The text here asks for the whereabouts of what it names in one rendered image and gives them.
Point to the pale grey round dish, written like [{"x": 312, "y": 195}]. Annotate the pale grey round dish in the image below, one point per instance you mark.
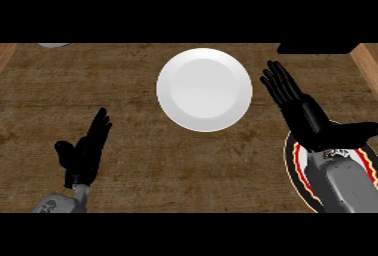
[{"x": 54, "y": 44}]

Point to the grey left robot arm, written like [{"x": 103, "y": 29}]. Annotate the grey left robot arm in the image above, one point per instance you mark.
[{"x": 64, "y": 201}]

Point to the black plate with red rim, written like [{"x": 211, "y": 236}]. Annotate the black plate with red rim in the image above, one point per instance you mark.
[{"x": 298, "y": 166}]

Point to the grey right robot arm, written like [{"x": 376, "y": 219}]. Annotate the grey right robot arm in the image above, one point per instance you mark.
[{"x": 341, "y": 181}]

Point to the white oval plate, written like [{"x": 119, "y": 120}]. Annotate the white oval plate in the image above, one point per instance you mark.
[{"x": 205, "y": 89}]

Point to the black box appliance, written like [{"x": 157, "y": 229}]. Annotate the black box appliance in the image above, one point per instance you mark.
[{"x": 318, "y": 47}]

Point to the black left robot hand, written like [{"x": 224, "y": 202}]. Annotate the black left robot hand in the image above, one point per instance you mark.
[{"x": 88, "y": 150}]

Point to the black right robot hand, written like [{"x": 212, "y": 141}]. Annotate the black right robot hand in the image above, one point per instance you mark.
[{"x": 305, "y": 120}]

